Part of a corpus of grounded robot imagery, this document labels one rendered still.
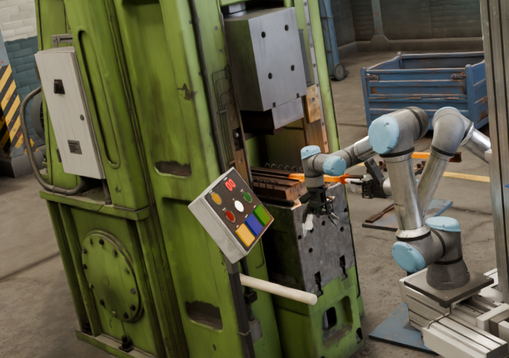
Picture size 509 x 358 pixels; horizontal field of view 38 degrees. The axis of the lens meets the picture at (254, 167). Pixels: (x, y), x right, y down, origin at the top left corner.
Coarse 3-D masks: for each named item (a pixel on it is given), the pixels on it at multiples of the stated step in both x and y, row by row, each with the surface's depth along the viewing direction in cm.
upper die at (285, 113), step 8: (280, 104) 323; (288, 104) 326; (296, 104) 330; (240, 112) 334; (248, 112) 330; (256, 112) 326; (264, 112) 323; (272, 112) 320; (280, 112) 323; (288, 112) 327; (296, 112) 331; (248, 120) 332; (256, 120) 328; (264, 120) 324; (272, 120) 321; (280, 120) 324; (288, 120) 327; (264, 128) 326; (272, 128) 323
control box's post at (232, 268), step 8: (224, 256) 297; (232, 264) 296; (232, 272) 298; (232, 280) 299; (240, 280) 301; (232, 288) 301; (240, 288) 301; (240, 296) 302; (240, 304) 302; (240, 312) 303; (240, 320) 305; (240, 328) 307; (248, 328) 307; (240, 336) 308; (248, 336) 307; (248, 344) 308; (248, 352) 308
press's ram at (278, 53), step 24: (240, 24) 308; (264, 24) 311; (288, 24) 322; (240, 48) 313; (264, 48) 313; (288, 48) 323; (240, 72) 318; (264, 72) 314; (288, 72) 324; (240, 96) 323; (264, 96) 315; (288, 96) 326
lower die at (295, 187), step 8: (256, 168) 366; (264, 168) 364; (256, 176) 354; (264, 176) 351; (272, 176) 348; (280, 176) 344; (256, 184) 346; (264, 184) 344; (272, 184) 341; (280, 184) 337; (288, 184) 335; (296, 184) 335; (304, 184) 339; (256, 192) 344; (264, 192) 340; (272, 192) 336; (280, 192) 333; (288, 192) 332; (296, 192) 336; (304, 192) 340
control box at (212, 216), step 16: (224, 176) 292; (240, 176) 302; (208, 192) 277; (224, 192) 286; (240, 192) 295; (192, 208) 275; (208, 208) 273; (224, 208) 279; (208, 224) 275; (224, 224) 274; (240, 224) 282; (224, 240) 275; (240, 240) 276; (256, 240) 284; (240, 256) 275
